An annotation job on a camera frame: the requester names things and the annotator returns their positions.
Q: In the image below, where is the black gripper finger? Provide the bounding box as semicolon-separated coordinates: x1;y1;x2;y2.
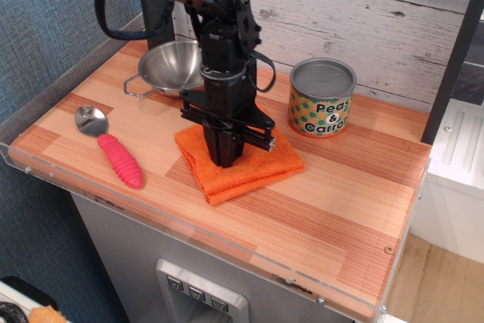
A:
203;120;225;166
225;130;245;167

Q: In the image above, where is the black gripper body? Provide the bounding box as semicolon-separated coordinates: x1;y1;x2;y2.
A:
179;67;275;151

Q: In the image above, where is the orange cloth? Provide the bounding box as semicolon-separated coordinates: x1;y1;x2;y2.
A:
175;126;306;206

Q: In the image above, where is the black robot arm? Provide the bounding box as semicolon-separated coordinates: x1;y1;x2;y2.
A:
170;0;275;168

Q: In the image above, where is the peas and carrots can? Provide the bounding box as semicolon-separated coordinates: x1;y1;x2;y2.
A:
288;57;357;138

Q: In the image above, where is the clear acrylic edge guard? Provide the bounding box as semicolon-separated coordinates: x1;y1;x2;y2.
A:
4;128;430;322

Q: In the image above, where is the grey toy cabinet front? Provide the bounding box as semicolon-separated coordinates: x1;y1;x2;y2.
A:
73;194;349;322

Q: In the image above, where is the silver dispenser panel with buttons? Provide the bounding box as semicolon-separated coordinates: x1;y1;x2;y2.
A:
156;259;250;322

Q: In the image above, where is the white toy sink unit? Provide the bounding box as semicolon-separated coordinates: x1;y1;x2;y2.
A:
410;100;483;262

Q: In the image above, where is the orange sponge object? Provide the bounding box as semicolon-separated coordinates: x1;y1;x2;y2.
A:
28;306;67;323

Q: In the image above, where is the steel bowl with handles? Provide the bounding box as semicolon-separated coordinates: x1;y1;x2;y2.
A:
123;40;204;98

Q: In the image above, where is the dark vertical post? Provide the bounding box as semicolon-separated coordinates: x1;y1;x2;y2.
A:
141;0;175;50

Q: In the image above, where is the spoon with pink handle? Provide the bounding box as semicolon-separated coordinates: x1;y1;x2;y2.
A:
74;105;143;188

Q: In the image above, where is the black cable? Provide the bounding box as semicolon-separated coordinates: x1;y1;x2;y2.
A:
93;0;175;41

